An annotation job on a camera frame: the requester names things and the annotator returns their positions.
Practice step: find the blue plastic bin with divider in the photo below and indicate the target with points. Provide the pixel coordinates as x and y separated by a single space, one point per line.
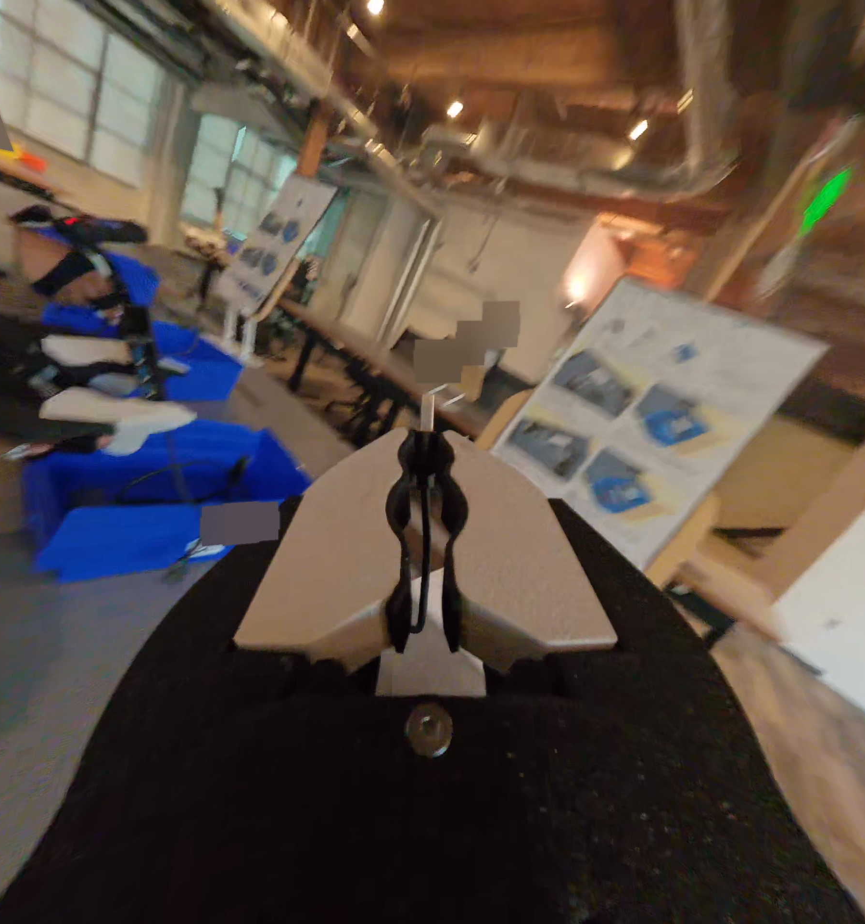
115 534

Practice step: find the long wooden table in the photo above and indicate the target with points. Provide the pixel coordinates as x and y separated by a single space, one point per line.
375 354

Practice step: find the green exit sign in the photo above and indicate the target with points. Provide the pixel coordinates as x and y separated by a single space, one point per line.
826 202

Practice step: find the silver ventilation duct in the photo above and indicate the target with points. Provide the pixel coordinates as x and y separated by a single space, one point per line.
703 94

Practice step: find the large paned window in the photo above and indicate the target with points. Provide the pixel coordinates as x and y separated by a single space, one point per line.
64 79
237 173

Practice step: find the white cabinet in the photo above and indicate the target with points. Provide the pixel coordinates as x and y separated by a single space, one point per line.
844 613

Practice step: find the instruction poster on white stand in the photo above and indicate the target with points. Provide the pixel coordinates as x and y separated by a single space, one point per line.
685 541

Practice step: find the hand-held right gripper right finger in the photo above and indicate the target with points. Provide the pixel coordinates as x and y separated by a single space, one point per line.
519 563

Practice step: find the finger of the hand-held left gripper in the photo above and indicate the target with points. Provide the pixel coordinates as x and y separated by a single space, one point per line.
115 411
86 352

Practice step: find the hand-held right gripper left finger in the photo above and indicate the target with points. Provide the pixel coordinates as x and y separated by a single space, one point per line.
331 556

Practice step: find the glowing wall lamp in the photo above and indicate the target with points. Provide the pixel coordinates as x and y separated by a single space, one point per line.
577 289

